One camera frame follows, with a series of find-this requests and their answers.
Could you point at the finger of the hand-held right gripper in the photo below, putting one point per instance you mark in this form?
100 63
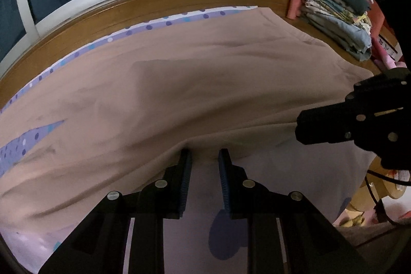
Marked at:
324 124

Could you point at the beige pink garment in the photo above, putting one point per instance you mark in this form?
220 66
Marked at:
160 84

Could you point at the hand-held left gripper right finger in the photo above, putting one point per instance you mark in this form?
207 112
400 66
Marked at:
224 184

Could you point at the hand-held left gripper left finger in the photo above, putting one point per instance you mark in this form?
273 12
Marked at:
185 184

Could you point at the wooden window sill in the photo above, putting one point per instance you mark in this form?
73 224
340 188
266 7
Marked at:
96 20

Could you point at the stack of folded clothes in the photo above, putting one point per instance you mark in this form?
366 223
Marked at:
337 20

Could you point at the purple dotted bed sheet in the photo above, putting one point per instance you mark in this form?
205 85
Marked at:
199 238

